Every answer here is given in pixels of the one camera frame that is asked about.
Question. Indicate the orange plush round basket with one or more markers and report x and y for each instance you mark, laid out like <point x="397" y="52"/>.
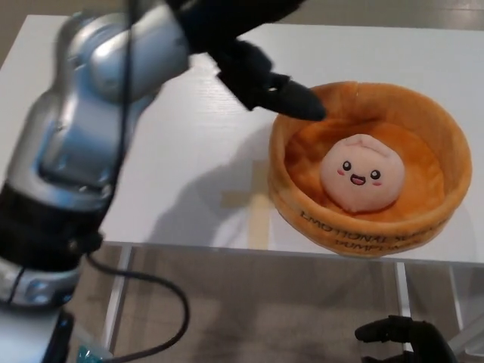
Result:
<point x="427" y="151"/>

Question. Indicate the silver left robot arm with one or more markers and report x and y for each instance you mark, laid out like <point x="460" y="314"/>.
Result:
<point x="75" y="132"/>

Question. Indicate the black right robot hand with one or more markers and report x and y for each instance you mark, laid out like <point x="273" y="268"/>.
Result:
<point x="416" y="332"/>

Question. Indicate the white table leg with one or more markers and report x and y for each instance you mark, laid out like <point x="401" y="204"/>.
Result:
<point x="117" y="295"/>
<point x="457" y="295"/>
<point x="404" y="291"/>

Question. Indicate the pink round plush toy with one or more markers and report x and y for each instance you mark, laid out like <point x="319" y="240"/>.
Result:
<point x="363" y="177"/>

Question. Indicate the beige masking tape cross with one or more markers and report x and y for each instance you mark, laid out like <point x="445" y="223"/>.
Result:
<point x="257" y="219"/>

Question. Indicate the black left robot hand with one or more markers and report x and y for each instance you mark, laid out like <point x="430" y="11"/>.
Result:
<point x="242" y="64"/>

